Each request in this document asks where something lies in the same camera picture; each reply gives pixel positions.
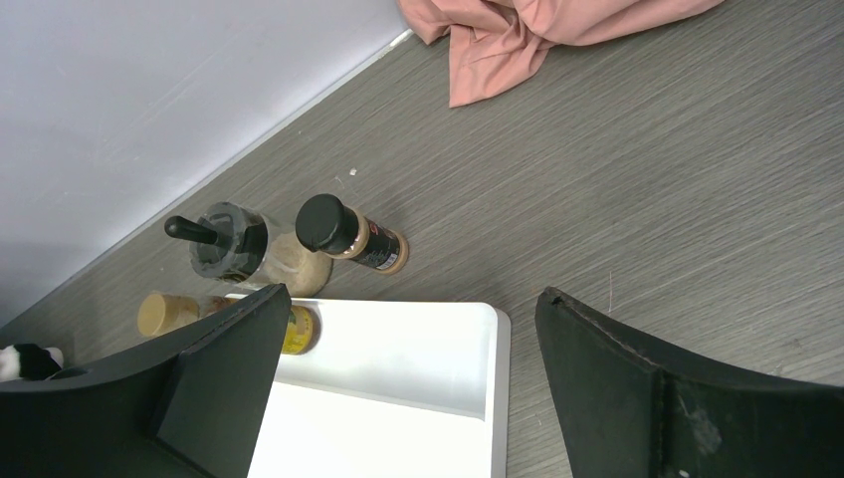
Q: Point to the gold-cap yellow sauce bottle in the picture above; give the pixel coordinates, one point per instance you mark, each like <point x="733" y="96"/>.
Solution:
<point x="160" y="314"/>

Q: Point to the small black-cap spice bottle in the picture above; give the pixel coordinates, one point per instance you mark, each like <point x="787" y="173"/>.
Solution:
<point x="326" y="225"/>

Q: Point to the pink cloth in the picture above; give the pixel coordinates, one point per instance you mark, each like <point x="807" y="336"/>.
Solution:
<point x="496" y="45"/>

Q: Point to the white divided plastic tray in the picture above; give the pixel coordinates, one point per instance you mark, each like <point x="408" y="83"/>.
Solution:
<point x="392" y="389"/>

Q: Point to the black white checkered blanket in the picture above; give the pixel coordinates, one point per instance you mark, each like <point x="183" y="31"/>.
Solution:
<point x="30" y="362"/>

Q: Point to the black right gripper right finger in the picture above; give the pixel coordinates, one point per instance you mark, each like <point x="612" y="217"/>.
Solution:
<point x="632" y="405"/>

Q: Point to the taped black-lid grinder jar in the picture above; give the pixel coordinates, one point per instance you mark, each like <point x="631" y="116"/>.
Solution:
<point x="237" y="245"/>

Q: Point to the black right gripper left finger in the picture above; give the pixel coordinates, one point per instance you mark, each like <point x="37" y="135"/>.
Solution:
<point x="186" y="404"/>

